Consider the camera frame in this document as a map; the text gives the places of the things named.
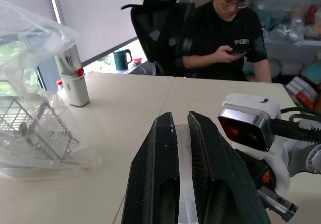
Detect teal box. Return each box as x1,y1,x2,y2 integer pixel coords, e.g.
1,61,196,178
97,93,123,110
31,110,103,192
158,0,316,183
300,61,321,85

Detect white utensil holder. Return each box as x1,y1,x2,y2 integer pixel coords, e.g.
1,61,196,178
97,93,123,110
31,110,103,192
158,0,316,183
54,44,90,108

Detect thick black camera cable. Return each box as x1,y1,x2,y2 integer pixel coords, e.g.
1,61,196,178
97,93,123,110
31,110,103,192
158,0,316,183
270,118,321,144

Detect white storage shelf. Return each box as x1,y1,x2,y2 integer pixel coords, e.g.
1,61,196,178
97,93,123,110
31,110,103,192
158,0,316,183
263,37,321,68

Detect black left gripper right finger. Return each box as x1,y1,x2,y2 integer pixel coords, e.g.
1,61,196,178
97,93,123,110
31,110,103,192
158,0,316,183
187,111,272,224

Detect clear plastic bag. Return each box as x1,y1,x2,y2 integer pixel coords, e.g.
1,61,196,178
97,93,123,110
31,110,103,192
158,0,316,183
0,0,102,180

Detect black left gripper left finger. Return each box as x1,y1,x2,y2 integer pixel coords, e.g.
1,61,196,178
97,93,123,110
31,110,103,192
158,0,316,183
121,112,180,224

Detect black mesh office chair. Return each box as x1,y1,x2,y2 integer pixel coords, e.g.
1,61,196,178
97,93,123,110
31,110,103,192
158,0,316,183
121,0,197,78

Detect dark green mug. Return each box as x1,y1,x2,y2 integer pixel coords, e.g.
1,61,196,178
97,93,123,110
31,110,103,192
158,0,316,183
113,49,133,71

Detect person in black shirt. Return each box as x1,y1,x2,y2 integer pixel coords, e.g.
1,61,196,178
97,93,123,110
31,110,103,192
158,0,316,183
175,0,273,83

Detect stack of colourful boxes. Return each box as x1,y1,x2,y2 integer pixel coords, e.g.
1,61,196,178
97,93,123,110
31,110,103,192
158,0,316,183
285,75,319,110

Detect black smartphone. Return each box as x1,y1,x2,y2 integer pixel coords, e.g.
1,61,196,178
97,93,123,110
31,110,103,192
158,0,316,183
226,47,252,56

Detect person's right hand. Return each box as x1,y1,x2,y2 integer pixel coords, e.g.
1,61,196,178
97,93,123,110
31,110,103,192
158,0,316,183
213,45,248,63

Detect thin black cable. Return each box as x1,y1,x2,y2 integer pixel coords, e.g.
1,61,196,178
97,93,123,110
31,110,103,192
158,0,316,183
280,107,321,116

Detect white cable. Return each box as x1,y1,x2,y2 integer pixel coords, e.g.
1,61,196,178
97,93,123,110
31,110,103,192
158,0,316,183
130,63,147,75

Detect metal wire rack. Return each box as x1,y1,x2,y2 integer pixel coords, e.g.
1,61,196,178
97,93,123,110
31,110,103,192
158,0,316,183
0,79,80,161

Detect thin-framed glasses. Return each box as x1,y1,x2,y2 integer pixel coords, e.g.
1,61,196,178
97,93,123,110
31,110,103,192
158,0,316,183
218,0,252,10

